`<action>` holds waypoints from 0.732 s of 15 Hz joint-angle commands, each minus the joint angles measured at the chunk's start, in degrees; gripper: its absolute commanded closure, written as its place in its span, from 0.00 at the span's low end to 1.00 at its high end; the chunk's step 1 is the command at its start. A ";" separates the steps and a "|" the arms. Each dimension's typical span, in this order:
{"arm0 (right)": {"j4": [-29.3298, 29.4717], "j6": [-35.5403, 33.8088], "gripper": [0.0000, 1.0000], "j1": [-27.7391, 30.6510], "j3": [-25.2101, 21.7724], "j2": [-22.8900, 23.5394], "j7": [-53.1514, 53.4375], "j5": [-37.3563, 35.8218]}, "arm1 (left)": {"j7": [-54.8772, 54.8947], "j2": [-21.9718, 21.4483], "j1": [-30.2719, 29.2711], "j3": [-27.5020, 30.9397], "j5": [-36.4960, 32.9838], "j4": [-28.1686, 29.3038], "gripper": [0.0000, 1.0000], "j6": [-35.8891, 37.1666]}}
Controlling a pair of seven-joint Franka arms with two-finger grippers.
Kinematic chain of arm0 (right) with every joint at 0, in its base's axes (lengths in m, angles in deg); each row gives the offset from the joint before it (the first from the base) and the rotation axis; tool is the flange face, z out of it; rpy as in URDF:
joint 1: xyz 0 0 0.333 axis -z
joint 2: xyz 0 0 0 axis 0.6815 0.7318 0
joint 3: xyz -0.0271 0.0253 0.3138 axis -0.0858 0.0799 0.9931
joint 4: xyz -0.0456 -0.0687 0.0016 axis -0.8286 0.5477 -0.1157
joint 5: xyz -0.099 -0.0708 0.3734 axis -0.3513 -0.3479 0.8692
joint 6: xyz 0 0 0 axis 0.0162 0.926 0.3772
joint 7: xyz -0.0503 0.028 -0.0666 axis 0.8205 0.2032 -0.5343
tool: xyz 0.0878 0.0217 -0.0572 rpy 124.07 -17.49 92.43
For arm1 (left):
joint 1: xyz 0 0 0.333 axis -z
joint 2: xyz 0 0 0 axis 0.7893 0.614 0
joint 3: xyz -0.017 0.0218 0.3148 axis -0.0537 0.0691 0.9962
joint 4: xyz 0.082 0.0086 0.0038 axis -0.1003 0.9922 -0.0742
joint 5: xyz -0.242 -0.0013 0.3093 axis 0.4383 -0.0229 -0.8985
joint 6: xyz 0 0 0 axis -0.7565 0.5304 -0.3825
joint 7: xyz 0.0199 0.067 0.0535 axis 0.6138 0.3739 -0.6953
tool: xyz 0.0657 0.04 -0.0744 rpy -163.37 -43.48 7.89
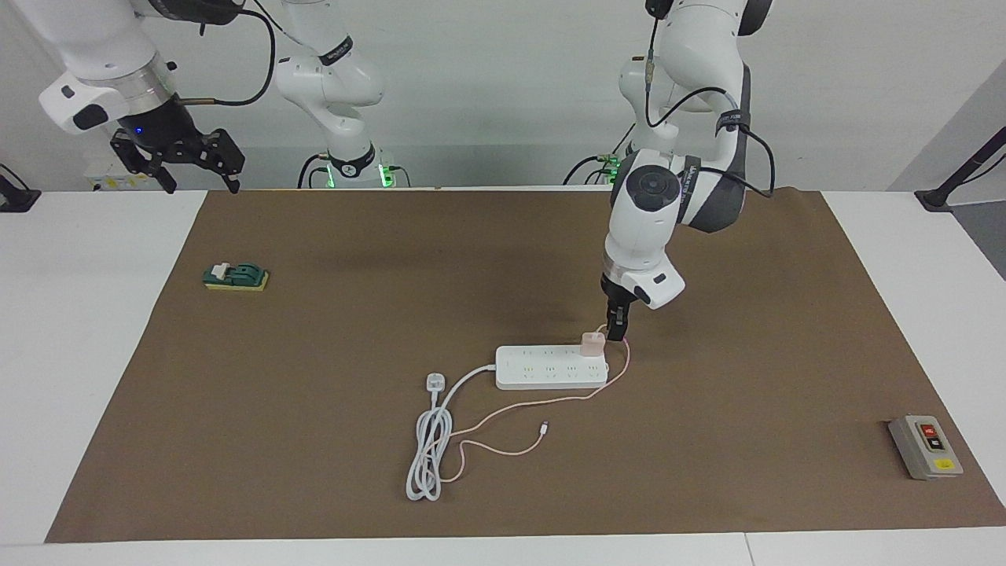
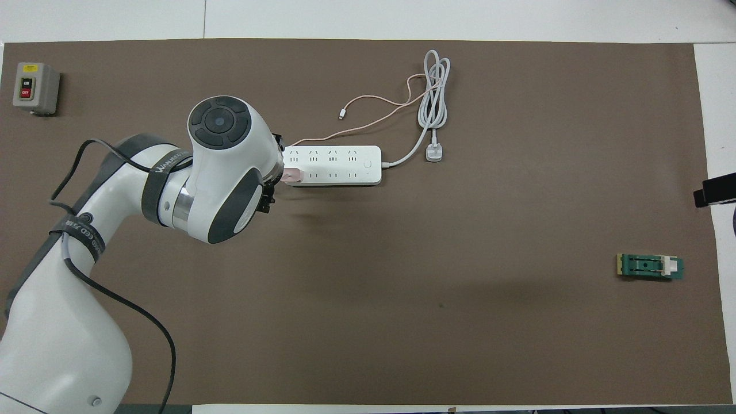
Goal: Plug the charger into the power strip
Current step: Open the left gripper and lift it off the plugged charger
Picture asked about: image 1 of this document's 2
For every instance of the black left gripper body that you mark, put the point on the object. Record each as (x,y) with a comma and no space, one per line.
(617,299)

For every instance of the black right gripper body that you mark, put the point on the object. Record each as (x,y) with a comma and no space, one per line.
(161,130)

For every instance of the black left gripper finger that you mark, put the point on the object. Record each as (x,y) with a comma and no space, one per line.
(614,326)
(624,324)

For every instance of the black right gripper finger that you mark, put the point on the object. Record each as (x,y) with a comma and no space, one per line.
(137,161)
(226,153)

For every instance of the pink charger block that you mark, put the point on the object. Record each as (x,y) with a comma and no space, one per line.
(593,346)

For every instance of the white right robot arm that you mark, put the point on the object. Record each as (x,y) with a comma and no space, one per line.
(330,86)

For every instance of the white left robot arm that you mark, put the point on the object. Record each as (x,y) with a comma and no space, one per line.
(644,228)

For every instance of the white power strip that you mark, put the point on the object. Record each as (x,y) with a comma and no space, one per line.
(542,369)

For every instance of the white box with yellow labels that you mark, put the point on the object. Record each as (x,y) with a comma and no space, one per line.
(106,182)

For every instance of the black table clamp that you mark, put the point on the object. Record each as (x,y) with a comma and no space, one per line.
(16,198)

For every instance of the brown table mat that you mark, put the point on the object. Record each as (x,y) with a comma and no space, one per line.
(707,440)

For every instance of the green knife switch block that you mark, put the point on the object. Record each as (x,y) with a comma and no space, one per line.
(244,277)

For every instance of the grey push-button switch box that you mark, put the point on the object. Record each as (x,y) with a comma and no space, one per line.
(927,452)

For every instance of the black camera stand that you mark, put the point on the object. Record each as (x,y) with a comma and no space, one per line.
(935,198)

